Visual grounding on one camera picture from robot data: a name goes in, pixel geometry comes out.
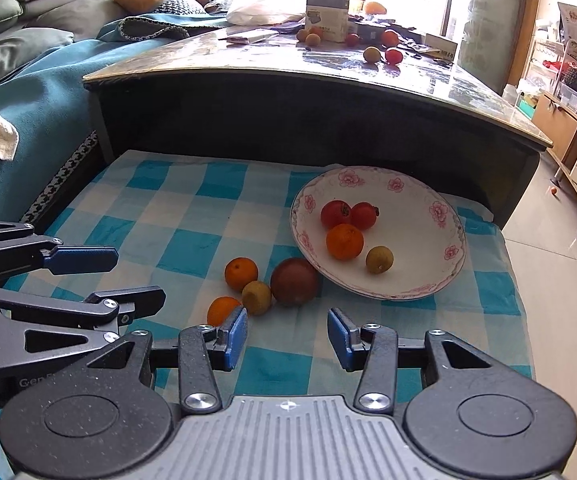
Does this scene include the dark red passion fruit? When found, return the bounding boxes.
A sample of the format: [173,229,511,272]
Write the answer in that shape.
[270,258,320,307]

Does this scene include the yellow-green small fruit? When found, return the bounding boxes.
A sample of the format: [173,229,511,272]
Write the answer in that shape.
[366,246,394,274]

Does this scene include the dark glass-top coffee table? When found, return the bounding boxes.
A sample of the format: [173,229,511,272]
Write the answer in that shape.
[83,30,551,226]

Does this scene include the small peach fruit on table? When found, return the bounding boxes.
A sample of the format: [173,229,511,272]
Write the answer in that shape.
[296,29,308,42]

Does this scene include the yellow fruit on table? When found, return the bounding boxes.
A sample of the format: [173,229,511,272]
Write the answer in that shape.
[362,47,382,65]

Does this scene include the small round orange mandarin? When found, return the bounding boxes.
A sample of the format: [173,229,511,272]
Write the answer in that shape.
[223,257,258,292]

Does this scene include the grey white carton box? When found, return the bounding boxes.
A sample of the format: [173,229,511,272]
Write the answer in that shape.
[305,0,349,44]

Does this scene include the blue white checkered cloth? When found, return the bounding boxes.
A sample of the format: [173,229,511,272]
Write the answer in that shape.
[0,148,535,480]

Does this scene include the white plastic bag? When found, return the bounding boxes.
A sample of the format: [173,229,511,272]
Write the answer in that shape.
[226,0,305,26]

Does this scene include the brownish yellow small fruit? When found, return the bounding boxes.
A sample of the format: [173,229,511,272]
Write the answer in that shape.
[242,281,272,315]

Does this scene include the large orange mandarin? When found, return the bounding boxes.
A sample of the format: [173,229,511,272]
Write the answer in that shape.
[325,223,365,261]

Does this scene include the oval orange mandarin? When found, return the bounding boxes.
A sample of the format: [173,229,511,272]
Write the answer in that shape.
[206,296,241,326]

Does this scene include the red tomato with stem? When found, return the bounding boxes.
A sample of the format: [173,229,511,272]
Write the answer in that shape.
[349,202,380,231]

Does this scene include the orange fruit on table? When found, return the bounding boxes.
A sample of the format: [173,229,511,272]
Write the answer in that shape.
[381,28,400,49]

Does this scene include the small red fruit on table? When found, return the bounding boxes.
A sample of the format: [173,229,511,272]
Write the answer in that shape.
[345,32,360,48]

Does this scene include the white floral rimmed bowl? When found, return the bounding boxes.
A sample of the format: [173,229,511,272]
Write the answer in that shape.
[290,166,467,301]

